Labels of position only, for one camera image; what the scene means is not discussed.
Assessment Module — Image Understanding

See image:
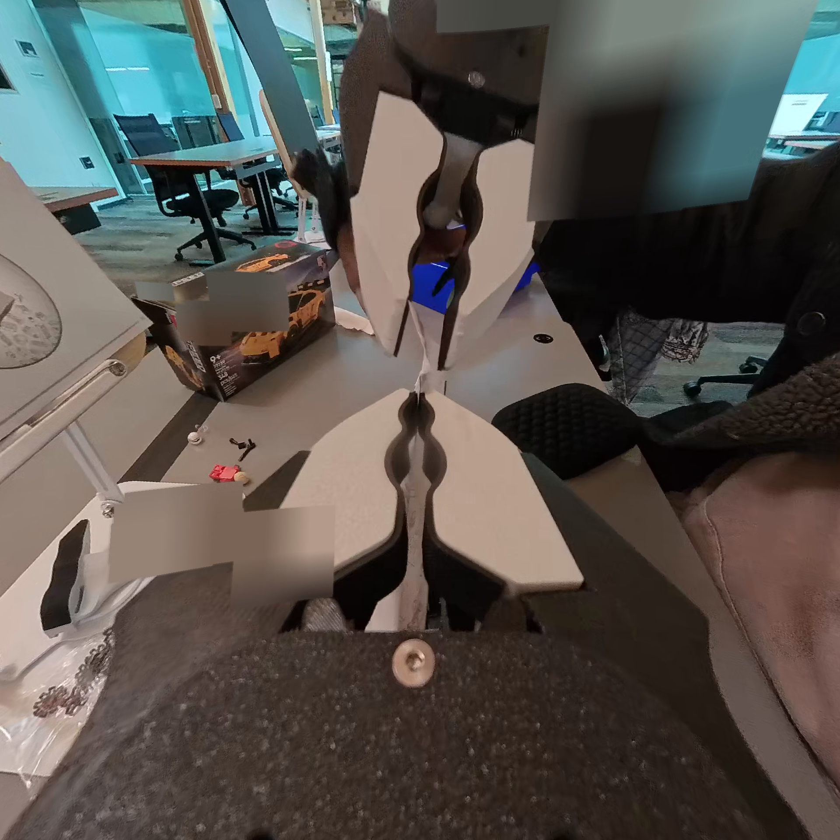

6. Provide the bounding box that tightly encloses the beige cloth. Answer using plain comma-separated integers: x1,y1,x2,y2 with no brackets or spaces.
679,451,840,791

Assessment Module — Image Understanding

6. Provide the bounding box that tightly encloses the patterned cloth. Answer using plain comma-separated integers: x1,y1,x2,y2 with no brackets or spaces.
605,307,711,405

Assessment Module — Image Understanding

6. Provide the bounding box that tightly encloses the clear bag of black parts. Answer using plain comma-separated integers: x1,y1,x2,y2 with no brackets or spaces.
0,626,118,788

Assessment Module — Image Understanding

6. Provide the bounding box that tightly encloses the wooden office table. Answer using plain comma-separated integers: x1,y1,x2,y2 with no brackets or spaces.
126,136,282,265

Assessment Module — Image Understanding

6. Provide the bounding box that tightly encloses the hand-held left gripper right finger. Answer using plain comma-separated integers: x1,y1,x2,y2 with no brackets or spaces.
419,390,585,596

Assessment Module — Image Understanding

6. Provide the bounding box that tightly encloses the blue plastic bin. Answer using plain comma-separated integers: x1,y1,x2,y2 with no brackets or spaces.
411,260,542,317

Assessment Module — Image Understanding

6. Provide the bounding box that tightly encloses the black office chair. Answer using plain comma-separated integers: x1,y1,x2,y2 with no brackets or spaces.
113,113,258,263

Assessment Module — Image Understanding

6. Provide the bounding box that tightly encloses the person's right hand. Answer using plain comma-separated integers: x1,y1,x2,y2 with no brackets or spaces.
338,213,370,312

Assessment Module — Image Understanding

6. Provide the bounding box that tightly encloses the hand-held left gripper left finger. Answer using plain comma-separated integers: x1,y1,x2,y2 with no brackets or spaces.
281,388,416,585

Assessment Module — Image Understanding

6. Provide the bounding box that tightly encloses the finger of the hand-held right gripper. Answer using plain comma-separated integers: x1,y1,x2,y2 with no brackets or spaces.
436,138,537,370
350,91,448,358

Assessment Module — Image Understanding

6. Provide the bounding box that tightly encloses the grey desk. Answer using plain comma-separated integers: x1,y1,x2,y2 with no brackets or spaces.
0,269,840,840

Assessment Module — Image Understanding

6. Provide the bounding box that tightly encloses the black fleece jacket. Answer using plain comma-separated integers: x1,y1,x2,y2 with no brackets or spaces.
537,141,840,493

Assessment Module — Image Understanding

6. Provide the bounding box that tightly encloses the wooden white book stand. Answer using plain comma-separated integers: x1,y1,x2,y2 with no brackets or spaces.
0,157,245,775

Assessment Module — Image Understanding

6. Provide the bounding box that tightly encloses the black toy set box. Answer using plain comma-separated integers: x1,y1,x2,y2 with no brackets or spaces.
131,239,337,402

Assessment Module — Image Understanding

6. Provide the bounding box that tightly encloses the black office chair base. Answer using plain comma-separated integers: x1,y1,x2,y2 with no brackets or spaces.
682,354,770,399

